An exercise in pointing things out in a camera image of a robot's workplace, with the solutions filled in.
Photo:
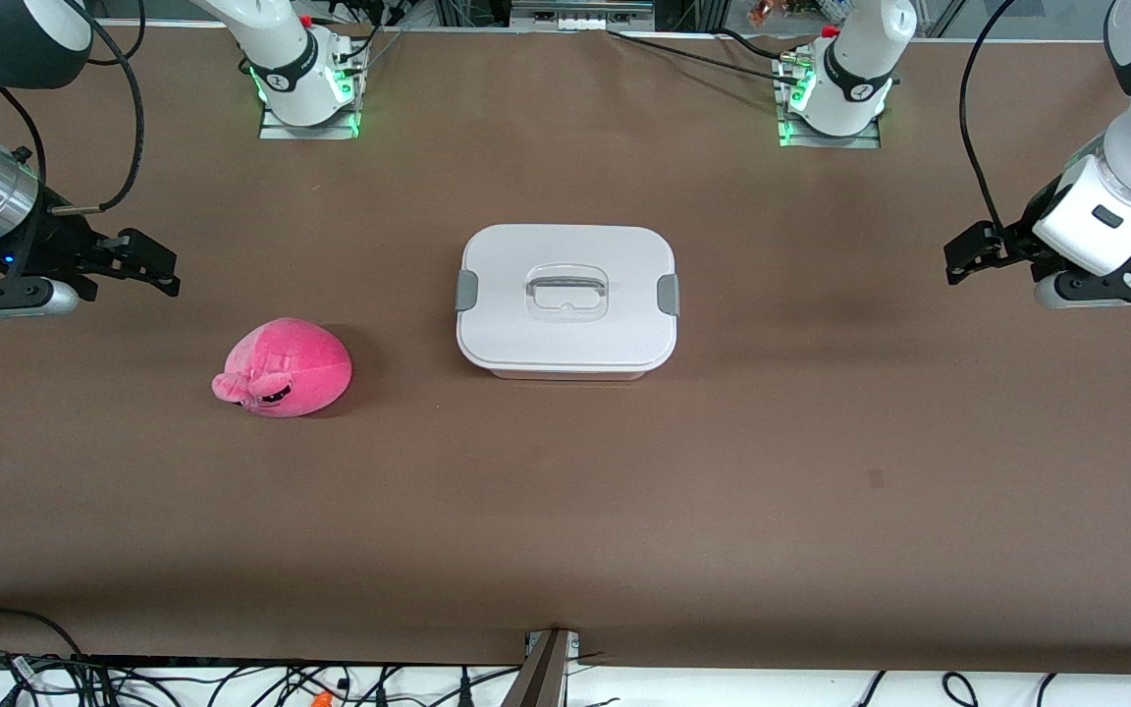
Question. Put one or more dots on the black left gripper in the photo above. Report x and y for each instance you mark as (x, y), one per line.
(1017, 239)

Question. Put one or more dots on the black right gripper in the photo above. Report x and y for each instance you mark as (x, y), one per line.
(47, 243)

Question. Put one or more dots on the pink plush toy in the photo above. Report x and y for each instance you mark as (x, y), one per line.
(296, 368)

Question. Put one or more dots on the white box lid grey clips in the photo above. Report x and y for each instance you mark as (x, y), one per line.
(526, 334)

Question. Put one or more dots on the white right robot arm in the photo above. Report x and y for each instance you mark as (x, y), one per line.
(281, 49)

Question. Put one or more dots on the white plastic box base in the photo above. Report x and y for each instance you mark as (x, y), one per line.
(565, 374)

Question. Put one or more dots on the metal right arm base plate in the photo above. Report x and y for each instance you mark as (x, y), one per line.
(281, 132)

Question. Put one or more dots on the grey metal camera post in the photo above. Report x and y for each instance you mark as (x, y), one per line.
(541, 678)

